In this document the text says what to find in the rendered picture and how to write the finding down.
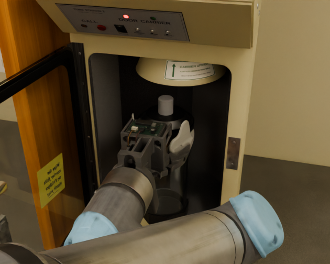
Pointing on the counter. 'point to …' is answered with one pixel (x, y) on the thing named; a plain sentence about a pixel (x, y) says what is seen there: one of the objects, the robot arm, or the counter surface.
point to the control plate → (158, 24)
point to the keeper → (233, 153)
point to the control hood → (205, 13)
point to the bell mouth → (178, 72)
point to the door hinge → (85, 114)
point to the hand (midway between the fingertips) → (165, 132)
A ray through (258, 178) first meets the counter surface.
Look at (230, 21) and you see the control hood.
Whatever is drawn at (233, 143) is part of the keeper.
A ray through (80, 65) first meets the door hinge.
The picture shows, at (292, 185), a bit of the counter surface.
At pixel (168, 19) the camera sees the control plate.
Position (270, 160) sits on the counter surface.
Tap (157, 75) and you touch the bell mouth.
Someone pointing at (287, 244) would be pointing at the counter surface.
